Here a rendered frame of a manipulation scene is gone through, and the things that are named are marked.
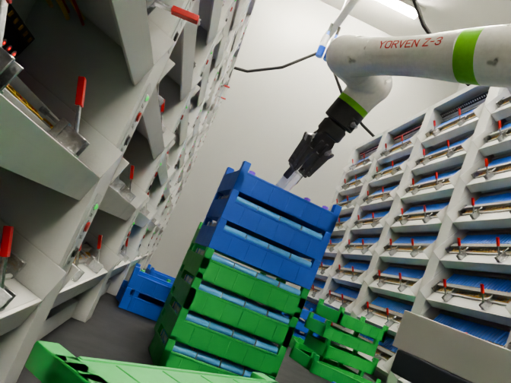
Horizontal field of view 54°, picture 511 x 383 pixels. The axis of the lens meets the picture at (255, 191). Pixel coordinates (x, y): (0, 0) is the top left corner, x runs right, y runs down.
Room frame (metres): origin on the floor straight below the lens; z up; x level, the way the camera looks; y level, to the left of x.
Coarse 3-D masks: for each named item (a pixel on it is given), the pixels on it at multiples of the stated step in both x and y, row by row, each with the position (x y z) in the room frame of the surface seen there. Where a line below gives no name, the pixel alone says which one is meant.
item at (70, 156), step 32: (0, 0) 0.32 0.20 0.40; (0, 32) 0.32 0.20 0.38; (0, 64) 0.32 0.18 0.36; (0, 96) 0.32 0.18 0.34; (32, 96) 0.54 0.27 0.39; (0, 128) 0.36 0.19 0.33; (32, 128) 0.40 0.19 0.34; (64, 128) 0.58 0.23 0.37; (0, 160) 0.40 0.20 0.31; (32, 160) 0.46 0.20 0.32; (64, 160) 0.54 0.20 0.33; (96, 160) 0.74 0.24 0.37; (64, 192) 0.64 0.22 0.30
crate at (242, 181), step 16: (224, 176) 1.43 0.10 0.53; (240, 176) 1.26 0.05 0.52; (256, 176) 1.27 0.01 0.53; (224, 192) 1.40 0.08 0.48; (240, 192) 1.27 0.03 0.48; (256, 192) 1.28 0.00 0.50; (272, 192) 1.29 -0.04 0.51; (288, 192) 1.29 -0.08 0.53; (272, 208) 1.32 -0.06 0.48; (288, 208) 1.30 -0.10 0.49; (304, 208) 1.31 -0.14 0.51; (320, 208) 1.32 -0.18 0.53; (336, 208) 1.33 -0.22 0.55; (304, 224) 1.37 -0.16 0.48; (320, 224) 1.32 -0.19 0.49
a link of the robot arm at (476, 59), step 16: (464, 32) 0.93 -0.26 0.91; (480, 32) 0.90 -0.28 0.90; (496, 32) 0.87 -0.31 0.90; (464, 48) 0.91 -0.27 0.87; (480, 48) 0.89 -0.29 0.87; (496, 48) 0.87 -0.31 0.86; (464, 64) 0.92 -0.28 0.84; (480, 64) 0.90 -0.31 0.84; (496, 64) 0.87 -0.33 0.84; (464, 80) 0.95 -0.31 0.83; (480, 80) 0.92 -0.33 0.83; (496, 80) 0.90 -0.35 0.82
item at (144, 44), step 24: (48, 0) 0.68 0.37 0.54; (72, 0) 0.63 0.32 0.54; (96, 0) 0.63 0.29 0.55; (120, 0) 0.49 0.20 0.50; (144, 0) 0.54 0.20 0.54; (96, 24) 0.73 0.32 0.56; (120, 24) 0.53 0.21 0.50; (144, 24) 0.59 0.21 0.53; (144, 48) 0.66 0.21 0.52; (168, 48) 0.75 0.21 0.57; (144, 72) 0.74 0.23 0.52
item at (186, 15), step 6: (156, 0) 0.59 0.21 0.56; (162, 6) 0.59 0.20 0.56; (168, 6) 0.59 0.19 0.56; (174, 6) 0.59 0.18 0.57; (174, 12) 0.59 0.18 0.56; (180, 12) 0.59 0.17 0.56; (186, 12) 0.59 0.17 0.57; (186, 18) 0.59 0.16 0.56; (192, 18) 0.59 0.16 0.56; (198, 18) 0.59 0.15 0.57
